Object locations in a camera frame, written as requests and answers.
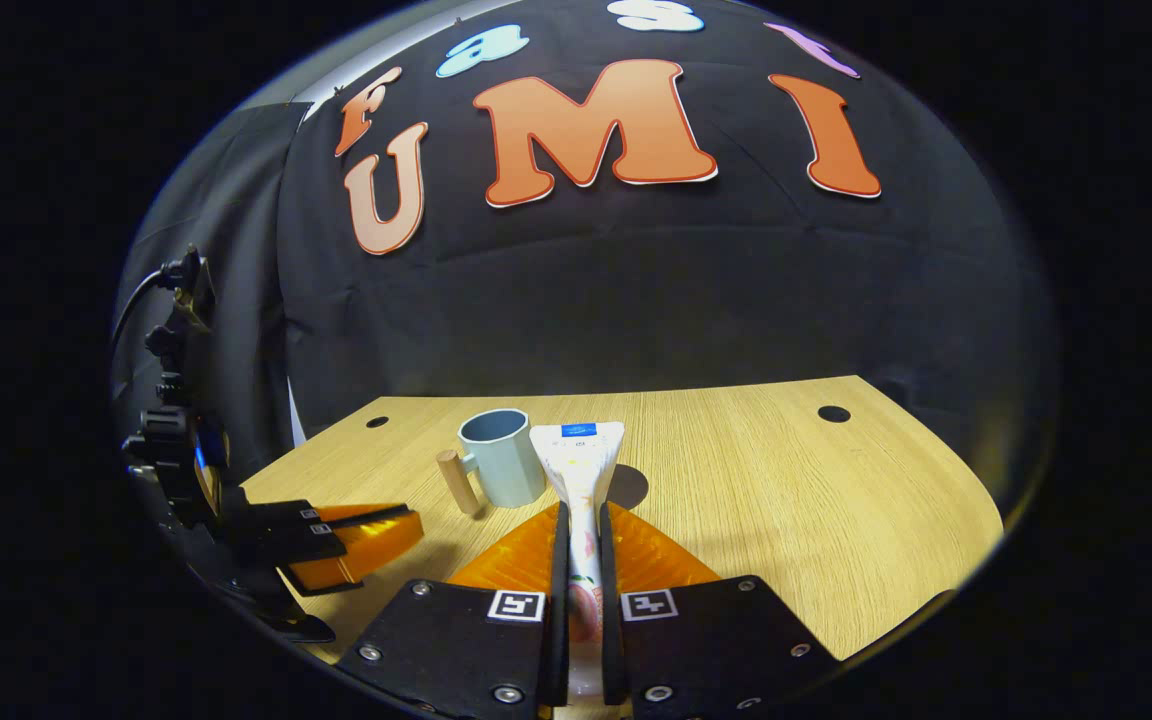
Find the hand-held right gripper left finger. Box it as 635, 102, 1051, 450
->
336, 500, 572, 720

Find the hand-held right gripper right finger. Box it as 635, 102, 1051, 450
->
598, 500, 842, 720

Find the dark brown round coaster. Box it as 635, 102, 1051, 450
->
608, 465, 650, 509

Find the white toothpaste tube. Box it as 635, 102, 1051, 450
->
529, 421, 627, 701

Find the light blue cup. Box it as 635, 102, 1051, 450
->
436, 408, 549, 516

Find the black backdrop cloth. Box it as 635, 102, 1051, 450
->
116, 0, 1057, 521

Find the black cable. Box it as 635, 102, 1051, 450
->
110, 268, 169, 351

